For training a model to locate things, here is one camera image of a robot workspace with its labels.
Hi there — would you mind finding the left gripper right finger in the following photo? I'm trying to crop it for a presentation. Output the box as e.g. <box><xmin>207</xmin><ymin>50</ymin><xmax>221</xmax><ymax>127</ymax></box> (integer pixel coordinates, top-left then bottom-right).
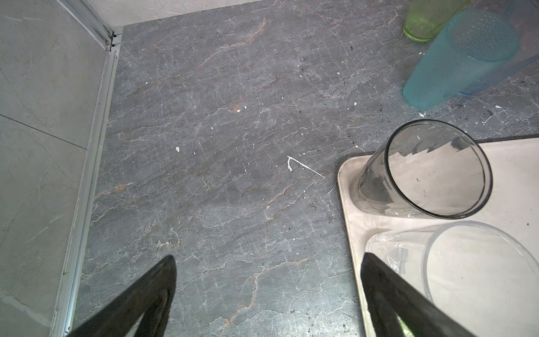
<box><xmin>361</xmin><ymin>253</ymin><xmax>473</xmax><ymax>336</ymax></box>

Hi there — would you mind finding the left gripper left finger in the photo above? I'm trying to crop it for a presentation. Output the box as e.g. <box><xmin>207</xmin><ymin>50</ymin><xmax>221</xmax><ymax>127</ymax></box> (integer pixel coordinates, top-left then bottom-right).
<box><xmin>69</xmin><ymin>255</ymin><xmax>177</xmax><ymax>336</ymax></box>

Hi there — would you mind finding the clear tumbler glass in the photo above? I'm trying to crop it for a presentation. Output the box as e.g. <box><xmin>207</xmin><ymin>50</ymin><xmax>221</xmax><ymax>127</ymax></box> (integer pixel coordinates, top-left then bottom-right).
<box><xmin>365</xmin><ymin>221</ymin><xmax>538</xmax><ymax>336</ymax></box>

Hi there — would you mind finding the dark grey tumbler glass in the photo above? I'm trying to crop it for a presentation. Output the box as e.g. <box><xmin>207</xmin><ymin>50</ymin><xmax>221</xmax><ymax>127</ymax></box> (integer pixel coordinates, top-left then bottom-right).
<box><xmin>350</xmin><ymin>119</ymin><xmax>494</xmax><ymax>220</ymax></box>

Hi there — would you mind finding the beige plastic tray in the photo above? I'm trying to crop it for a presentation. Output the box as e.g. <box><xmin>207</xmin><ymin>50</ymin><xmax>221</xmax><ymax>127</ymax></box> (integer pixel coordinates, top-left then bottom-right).
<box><xmin>336</xmin><ymin>136</ymin><xmax>539</xmax><ymax>337</ymax></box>

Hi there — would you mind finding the tall green tumbler glass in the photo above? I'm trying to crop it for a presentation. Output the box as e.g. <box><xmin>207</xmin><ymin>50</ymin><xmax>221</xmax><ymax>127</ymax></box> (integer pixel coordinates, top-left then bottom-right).
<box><xmin>397</xmin><ymin>317</ymin><xmax>414</xmax><ymax>337</ymax></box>

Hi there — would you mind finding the teal textured cup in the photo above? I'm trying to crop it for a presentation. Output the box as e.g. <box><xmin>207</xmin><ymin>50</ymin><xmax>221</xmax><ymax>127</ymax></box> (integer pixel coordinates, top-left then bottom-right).
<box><xmin>403</xmin><ymin>9</ymin><xmax>520</xmax><ymax>110</ymax></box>

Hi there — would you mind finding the small green glass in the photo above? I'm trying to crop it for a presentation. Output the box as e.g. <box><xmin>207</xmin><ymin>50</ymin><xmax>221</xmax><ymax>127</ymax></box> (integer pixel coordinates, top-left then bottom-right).
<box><xmin>403</xmin><ymin>0</ymin><xmax>470</xmax><ymax>43</ymax></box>

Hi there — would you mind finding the blue tumbler glass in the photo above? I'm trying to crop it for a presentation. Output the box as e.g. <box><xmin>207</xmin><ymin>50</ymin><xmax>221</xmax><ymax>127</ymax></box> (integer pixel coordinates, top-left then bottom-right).
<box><xmin>457</xmin><ymin>0</ymin><xmax>538</xmax><ymax>97</ymax></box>

